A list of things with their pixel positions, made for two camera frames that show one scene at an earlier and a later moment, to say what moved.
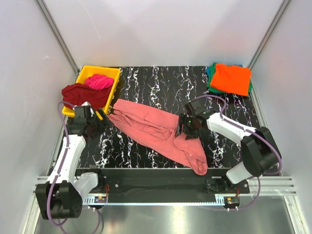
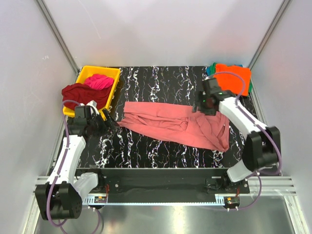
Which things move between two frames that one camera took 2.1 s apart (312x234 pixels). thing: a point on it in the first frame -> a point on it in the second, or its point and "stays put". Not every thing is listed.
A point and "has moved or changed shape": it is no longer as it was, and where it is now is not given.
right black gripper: x=183 y=120 -> x=210 y=112
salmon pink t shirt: x=158 y=130 has moved or changed shape
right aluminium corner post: x=273 y=26 stays put
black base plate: x=167 y=182 stays put
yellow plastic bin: x=86 y=71 stays put
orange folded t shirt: x=232 y=79 stays put
